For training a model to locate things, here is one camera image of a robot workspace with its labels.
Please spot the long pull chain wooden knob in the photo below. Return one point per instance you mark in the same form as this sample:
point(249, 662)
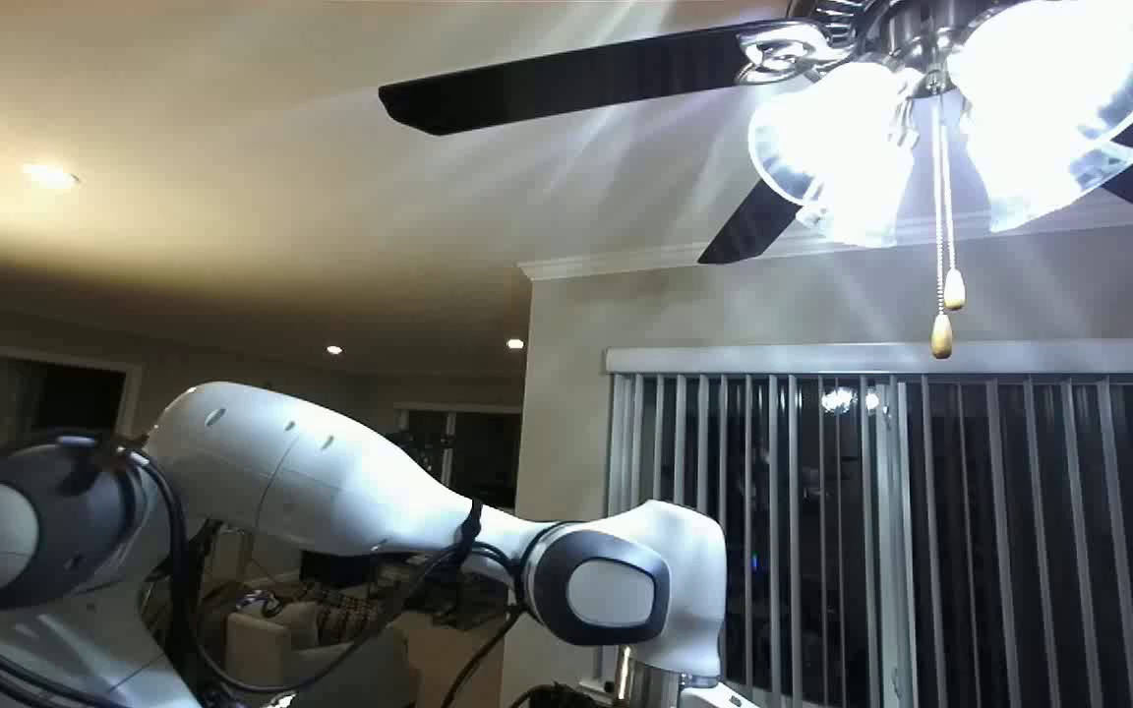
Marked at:
point(942, 336)

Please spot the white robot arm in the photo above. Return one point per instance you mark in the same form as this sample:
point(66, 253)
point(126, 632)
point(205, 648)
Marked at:
point(88, 520)

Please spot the dark ceiling fan with lights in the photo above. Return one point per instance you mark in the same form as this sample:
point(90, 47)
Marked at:
point(869, 115)

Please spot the grey vertical window blinds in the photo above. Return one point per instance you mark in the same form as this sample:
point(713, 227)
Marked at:
point(903, 531)

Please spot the short pull chain wooden knob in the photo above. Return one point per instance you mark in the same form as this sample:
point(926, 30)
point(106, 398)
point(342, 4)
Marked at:
point(952, 288)

